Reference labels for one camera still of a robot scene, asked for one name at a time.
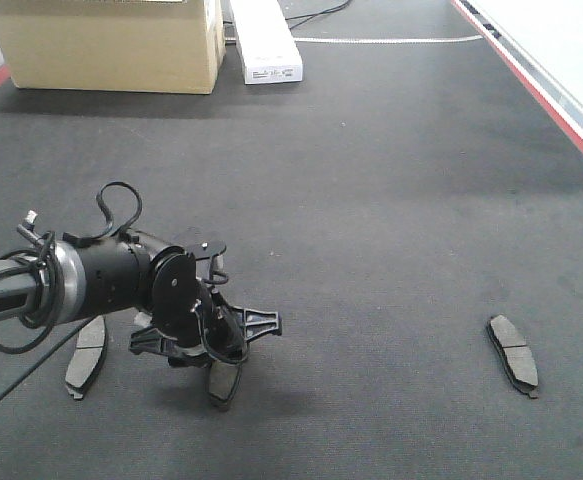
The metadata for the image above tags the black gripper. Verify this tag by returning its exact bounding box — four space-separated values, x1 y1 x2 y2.
129 230 282 368

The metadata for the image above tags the grey brake pad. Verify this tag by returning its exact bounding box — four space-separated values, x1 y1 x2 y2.
65 315 108 401
486 314 539 399
207 361 242 411

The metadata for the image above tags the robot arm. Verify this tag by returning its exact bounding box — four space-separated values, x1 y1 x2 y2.
0 229 282 368

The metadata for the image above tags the dark grey conveyor belt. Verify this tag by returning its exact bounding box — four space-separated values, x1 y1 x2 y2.
0 1 583 479

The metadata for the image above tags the long white box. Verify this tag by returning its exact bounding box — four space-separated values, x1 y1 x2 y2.
229 0 303 85

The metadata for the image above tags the brown cardboard box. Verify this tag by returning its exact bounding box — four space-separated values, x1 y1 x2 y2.
0 1 225 94

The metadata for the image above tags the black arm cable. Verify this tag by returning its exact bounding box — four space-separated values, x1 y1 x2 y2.
0 180 145 426

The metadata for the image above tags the red conveyor side rail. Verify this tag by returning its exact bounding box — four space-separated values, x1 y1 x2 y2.
452 1 583 154

